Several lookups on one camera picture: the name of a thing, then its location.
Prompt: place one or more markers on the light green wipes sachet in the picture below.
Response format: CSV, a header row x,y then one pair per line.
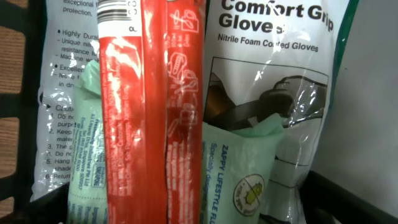
x,y
236,167
87,199

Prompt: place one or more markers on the green white gloves packet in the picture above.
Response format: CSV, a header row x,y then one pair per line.
x,y
260,58

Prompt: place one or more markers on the grey plastic mesh basket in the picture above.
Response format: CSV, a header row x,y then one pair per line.
x,y
322,199

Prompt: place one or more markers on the red stick sachet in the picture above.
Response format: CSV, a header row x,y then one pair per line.
x,y
151,64

